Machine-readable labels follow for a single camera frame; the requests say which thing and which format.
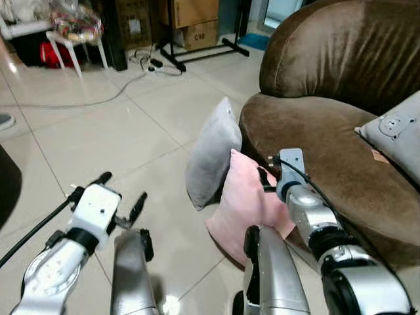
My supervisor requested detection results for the black metal stand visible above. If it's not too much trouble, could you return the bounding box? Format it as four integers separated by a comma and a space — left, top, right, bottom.
154, 0, 250, 72

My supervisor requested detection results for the white plastic stool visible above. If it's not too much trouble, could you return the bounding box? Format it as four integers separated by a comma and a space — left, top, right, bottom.
45, 30, 109, 78

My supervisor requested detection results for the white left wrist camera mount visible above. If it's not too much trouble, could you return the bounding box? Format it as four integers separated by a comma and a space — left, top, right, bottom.
69, 184, 123, 237

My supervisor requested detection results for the white framed glass door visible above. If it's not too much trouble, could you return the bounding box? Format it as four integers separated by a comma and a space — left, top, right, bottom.
249, 0, 322, 35

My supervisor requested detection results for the black cabinet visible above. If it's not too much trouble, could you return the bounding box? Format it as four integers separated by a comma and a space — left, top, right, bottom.
98, 0, 129, 72

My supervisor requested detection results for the dark brown labelled box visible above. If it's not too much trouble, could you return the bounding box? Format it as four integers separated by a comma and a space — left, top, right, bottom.
117, 0, 156, 50

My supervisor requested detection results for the small printed cardboard box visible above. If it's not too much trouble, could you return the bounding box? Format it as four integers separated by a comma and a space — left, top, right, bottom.
180, 20, 219, 52

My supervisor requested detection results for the pink pillow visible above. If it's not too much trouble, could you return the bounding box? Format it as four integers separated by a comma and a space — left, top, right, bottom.
205, 149, 296, 266

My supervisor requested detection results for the clear bag of snacks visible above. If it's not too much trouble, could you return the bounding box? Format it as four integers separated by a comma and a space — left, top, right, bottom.
49, 0, 104, 41

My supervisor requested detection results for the white shelf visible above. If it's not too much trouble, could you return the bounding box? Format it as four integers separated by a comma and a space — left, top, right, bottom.
0, 20, 53, 40

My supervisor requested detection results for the plain grey pillow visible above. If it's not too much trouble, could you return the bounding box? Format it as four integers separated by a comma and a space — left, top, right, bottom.
185, 96, 243, 211

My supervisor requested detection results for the silver left robot leg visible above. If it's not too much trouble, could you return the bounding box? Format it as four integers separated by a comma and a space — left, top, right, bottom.
110, 228, 158, 315

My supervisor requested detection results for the brown velvet sofa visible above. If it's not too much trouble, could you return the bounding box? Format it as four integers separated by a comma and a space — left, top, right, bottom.
238, 0, 420, 270

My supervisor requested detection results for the grey floor cable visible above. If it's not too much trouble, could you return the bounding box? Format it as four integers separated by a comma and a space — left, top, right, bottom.
0, 66, 153, 110

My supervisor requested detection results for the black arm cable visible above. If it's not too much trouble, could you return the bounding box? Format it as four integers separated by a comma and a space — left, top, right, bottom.
0, 194, 74, 270
269, 156, 415, 312

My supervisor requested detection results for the grey pillow with bear print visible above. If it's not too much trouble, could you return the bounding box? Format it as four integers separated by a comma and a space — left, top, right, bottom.
355, 92, 420, 184

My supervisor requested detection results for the silver robot leg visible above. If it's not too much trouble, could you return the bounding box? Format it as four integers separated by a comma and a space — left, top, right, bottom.
110, 228, 158, 315
232, 224, 310, 315

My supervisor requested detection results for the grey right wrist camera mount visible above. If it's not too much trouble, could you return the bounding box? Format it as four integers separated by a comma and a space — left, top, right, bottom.
276, 148, 306, 190

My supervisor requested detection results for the grey shoe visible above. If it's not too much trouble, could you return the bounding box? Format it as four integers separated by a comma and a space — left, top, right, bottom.
0, 113, 15, 131

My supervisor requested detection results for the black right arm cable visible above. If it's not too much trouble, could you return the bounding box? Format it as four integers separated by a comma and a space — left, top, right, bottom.
269, 156, 415, 312

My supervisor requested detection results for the black round object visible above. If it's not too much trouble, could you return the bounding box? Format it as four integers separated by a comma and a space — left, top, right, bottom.
0, 144, 22, 230

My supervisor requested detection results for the blue floor mat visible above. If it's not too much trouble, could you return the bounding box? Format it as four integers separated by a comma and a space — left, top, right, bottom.
238, 33, 271, 52

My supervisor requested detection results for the red bag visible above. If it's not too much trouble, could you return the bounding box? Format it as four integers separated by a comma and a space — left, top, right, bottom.
39, 41, 76, 68

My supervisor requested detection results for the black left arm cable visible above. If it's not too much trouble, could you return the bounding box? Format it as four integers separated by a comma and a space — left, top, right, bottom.
0, 194, 74, 270

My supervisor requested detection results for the large plain cardboard box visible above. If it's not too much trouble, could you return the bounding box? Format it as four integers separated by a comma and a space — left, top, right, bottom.
172, 0, 221, 28

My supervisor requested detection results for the silver right robot leg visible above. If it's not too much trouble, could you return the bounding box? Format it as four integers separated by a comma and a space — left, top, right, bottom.
232, 224, 310, 315

